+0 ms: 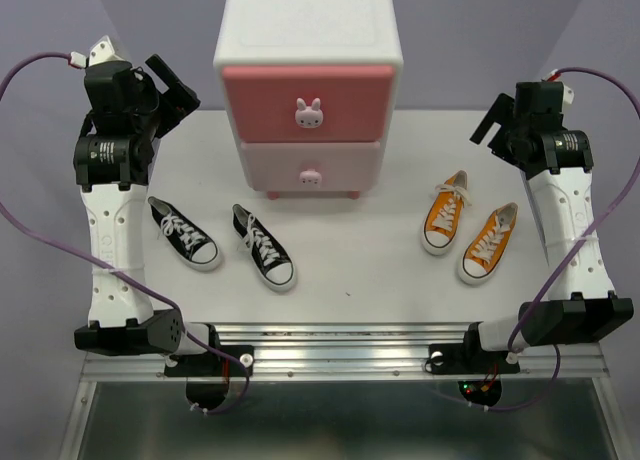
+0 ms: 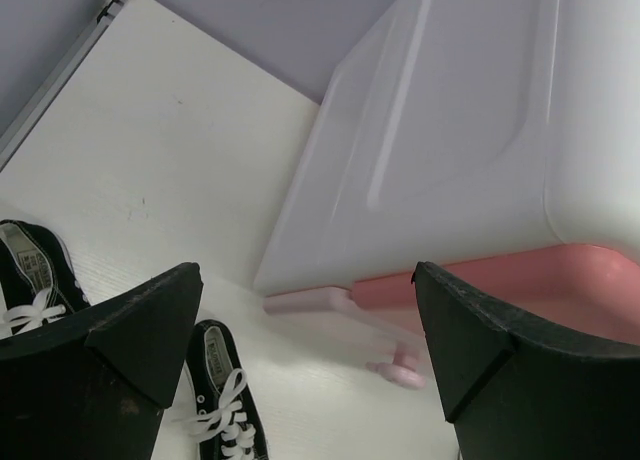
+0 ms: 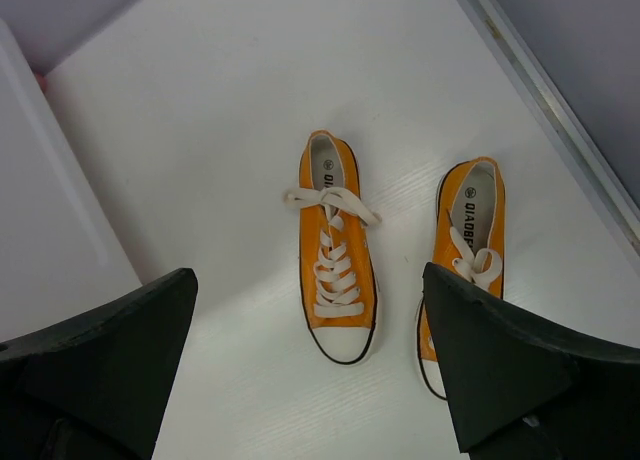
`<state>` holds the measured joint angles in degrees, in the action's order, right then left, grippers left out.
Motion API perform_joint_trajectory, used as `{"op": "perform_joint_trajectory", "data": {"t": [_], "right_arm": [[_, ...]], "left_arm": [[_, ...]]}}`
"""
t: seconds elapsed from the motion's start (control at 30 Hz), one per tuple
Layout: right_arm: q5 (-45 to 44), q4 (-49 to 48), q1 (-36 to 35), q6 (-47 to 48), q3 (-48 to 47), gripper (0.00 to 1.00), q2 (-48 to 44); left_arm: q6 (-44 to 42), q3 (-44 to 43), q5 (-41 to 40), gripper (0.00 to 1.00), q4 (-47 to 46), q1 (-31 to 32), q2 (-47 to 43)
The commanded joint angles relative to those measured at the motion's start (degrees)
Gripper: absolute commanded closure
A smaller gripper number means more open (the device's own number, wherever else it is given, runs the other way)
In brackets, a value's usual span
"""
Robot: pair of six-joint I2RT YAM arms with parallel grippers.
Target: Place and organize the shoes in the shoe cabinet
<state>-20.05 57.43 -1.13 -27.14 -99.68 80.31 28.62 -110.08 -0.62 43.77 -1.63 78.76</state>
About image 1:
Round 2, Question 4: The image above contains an orange canvas sneaker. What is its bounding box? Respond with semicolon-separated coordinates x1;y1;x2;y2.
458;202;518;286
420;170;471;256

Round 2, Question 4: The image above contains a dark pink drawer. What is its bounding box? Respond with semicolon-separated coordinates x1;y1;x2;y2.
222;65;395;143

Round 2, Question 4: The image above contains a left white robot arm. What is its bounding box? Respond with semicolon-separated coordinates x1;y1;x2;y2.
73;55;223;374

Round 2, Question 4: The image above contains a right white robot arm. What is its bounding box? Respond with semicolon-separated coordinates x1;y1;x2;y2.
460;80;634;370

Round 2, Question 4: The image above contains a white shoe cabinet body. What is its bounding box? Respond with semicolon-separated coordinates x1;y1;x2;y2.
213;0;404;199

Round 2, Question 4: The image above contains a light pink lower drawer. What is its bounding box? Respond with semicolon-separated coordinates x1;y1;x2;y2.
240;142;383;193

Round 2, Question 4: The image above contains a left black canvas sneaker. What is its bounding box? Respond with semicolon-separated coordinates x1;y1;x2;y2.
148;196;223;272

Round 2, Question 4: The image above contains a black canvas sneaker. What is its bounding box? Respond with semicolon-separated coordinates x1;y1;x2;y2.
232;204;297;293
148;196;223;272

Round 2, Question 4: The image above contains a right black canvas sneaker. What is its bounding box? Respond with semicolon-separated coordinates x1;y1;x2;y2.
232;204;297;293

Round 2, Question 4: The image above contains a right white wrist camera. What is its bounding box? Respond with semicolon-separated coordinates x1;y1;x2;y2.
543;69;575;114

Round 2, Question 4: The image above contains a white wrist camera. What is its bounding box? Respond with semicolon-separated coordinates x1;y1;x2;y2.
68;35;128;69
543;69;575;114

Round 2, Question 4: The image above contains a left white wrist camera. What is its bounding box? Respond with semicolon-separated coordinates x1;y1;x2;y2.
68;35;128;69

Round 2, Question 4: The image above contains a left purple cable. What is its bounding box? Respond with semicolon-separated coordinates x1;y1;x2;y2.
0;51;251;416

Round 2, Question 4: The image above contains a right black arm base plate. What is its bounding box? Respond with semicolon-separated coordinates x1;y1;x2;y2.
424;343;520;376

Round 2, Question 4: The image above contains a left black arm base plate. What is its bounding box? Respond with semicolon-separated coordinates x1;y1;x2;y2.
164;344;255;378

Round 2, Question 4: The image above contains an aluminium mounting rail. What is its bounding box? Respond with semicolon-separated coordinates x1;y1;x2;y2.
80;322;609;382

